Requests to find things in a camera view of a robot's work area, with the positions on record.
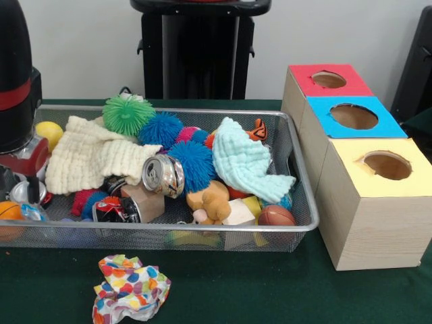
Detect green spiky rubber ball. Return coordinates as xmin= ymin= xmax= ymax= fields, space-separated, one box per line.
xmin=102 ymin=94 xmax=157 ymax=136

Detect black frame stand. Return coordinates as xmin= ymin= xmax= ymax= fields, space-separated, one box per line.
xmin=390 ymin=5 xmax=432 ymax=124

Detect wooden box with three holes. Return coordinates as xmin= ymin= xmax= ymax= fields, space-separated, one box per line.
xmin=281 ymin=63 xmax=432 ymax=271

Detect tan teddy bear plush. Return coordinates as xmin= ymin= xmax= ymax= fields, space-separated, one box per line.
xmin=186 ymin=182 xmax=233 ymax=225

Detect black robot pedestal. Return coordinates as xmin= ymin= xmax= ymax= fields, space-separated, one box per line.
xmin=130 ymin=0 xmax=273 ymax=101

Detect light blue waffle cloth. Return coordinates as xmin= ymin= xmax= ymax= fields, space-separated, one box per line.
xmin=212 ymin=117 xmax=296 ymax=203

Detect brown football toy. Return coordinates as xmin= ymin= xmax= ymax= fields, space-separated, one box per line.
xmin=258 ymin=204 xmax=297 ymax=226

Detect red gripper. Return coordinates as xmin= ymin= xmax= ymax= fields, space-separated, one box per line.
xmin=0 ymin=136 xmax=50 ymax=203

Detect crushed silver drink can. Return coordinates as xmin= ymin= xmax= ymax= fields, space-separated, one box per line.
xmin=141 ymin=154 xmax=186 ymax=199

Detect yellow foam ball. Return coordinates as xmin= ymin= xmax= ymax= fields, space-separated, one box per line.
xmin=35 ymin=121 xmax=64 ymax=153

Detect silver wire mesh bin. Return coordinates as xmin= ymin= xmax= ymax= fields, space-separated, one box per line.
xmin=0 ymin=104 xmax=321 ymax=253

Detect colourful polka dot cloth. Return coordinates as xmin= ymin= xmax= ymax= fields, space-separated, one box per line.
xmin=92 ymin=254 xmax=172 ymax=321

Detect cream waffle cloth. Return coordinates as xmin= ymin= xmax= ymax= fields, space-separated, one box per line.
xmin=45 ymin=115 xmax=163 ymax=196

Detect blue spiky rubber ball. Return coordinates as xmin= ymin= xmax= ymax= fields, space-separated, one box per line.
xmin=138 ymin=111 xmax=185 ymax=148
xmin=167 ymin=140 xmax=219 ymax=195

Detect dark green table cloth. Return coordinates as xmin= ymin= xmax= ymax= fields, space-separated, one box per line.
xmin=0 ymin=98 xmax=432 ymax=324
xmin=401 ymin=109 xmax=432 ymax=153

